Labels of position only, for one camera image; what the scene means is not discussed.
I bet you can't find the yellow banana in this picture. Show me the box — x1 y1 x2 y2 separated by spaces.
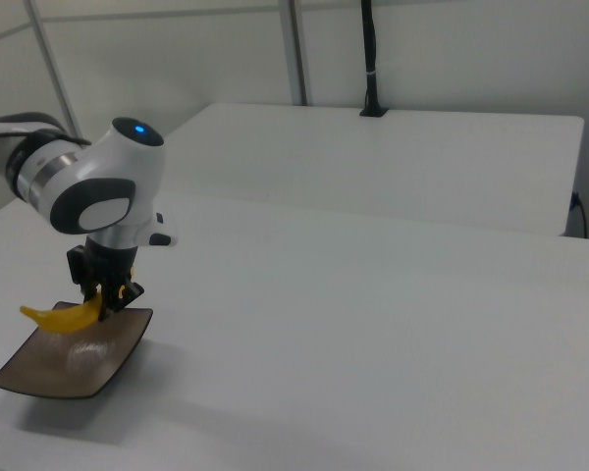
19 291 105 335

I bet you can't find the black power cable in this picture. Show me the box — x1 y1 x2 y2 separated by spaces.
571 189 588 239

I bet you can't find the grey arm cable sleeve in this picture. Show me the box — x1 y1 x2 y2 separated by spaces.
0 111 92 147

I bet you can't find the white adjacent table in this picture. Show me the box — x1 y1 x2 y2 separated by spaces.
162 102 586 237

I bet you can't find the square brown ceramic plate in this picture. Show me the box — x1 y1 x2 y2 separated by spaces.
0 300 154 401

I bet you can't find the grey partition frame post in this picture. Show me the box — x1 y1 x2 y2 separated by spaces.
278 0 309 107
22 0 84 141

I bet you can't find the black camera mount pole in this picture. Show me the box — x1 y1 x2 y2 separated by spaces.
358 0 391 119

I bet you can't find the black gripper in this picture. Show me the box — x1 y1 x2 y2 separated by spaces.
67 236 145 323

